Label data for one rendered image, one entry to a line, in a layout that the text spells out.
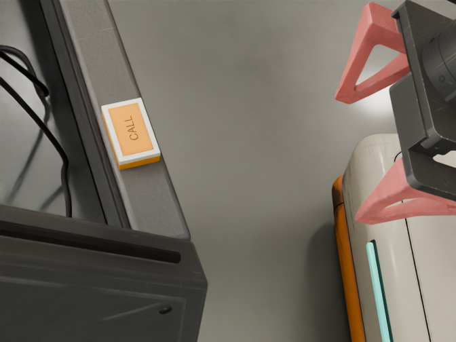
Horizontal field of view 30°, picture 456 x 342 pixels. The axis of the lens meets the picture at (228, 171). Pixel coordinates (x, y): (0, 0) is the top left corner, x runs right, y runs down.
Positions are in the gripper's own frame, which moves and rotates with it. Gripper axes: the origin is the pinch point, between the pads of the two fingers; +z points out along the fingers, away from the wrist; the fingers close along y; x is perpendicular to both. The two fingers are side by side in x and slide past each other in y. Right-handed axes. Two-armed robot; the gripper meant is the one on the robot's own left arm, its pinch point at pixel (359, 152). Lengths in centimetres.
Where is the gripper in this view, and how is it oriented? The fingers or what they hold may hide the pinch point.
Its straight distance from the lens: 58.1
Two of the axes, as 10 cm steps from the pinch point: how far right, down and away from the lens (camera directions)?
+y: 0.7, 8.5, -5.2
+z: -5.4, 4.7, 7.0
